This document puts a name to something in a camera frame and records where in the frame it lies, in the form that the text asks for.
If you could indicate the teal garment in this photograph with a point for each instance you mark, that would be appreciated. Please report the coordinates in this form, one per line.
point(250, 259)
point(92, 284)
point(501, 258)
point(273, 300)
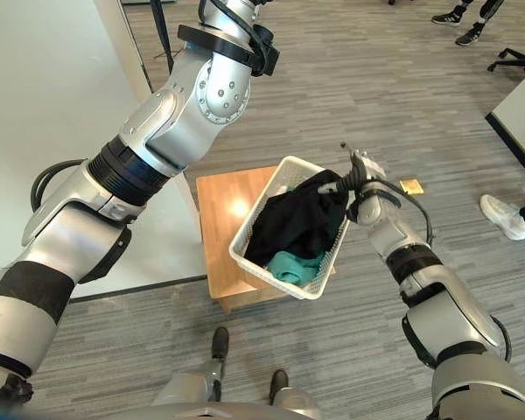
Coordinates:
point(293, 269)

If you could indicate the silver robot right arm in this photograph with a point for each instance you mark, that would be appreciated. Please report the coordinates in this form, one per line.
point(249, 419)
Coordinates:
point(442, 306)

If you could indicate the white desk with dark edge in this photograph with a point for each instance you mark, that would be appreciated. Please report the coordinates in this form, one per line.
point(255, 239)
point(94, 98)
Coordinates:
point(522, 118)

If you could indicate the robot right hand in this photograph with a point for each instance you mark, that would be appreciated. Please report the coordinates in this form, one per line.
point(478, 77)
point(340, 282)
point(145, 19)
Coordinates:
point(362, 168)

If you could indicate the white plastic laundry basket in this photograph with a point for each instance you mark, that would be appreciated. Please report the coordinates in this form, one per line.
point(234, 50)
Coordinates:
point(249, 258)

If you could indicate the brass floor socket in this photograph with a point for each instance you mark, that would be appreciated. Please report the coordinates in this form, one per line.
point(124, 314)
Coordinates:
point(411, 186)

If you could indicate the robot left leg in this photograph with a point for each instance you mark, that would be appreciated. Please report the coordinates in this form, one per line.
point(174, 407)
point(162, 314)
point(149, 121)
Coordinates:
point(216, 350)

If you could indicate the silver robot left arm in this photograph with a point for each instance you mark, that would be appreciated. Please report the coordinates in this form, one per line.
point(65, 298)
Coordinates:
point(175, 118)

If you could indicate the black office chair base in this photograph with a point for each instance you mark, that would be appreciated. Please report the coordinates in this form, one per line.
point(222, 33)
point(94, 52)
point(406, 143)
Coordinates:
point(512, 59)

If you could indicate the small wooden table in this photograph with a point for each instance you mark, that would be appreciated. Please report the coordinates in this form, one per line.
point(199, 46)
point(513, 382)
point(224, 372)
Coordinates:
point(223, 210)

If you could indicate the white bed with dark frame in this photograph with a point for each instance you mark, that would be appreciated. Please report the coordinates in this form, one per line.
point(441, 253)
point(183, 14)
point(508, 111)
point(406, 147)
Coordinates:
point(48, 79)

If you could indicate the robot right leg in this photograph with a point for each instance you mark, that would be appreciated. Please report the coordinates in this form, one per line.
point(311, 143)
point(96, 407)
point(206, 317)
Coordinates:
point(284, 389)

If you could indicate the black sneaker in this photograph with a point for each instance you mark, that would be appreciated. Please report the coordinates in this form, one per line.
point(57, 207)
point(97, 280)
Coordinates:
point(469, 37)
point(447, 19)

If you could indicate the white sneaker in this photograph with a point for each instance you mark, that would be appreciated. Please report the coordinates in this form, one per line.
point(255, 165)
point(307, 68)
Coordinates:
point(505, 216)

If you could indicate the silver robot torso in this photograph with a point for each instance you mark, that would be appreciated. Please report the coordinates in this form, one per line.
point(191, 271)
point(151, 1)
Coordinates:
point(227, 412)

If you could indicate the black garment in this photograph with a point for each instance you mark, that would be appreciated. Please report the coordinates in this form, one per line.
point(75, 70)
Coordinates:
point(297, 223)

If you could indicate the robot leg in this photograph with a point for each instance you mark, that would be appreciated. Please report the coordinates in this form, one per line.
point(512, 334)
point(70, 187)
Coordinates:
point(284, 389)
point(216, 350)

